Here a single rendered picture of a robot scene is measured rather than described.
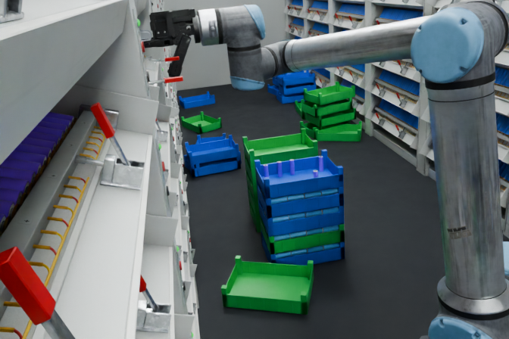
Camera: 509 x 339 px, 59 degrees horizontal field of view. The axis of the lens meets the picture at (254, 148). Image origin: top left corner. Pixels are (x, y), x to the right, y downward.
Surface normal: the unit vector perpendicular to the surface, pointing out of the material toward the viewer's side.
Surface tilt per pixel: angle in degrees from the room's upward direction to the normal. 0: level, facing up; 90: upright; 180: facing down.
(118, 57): 90
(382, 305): 0
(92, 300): 20
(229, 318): 0
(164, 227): 90
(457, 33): 85
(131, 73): 90
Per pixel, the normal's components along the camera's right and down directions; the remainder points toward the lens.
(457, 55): -0.73, 0.21
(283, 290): -0.08, -0.93
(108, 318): 0.25, -0.93
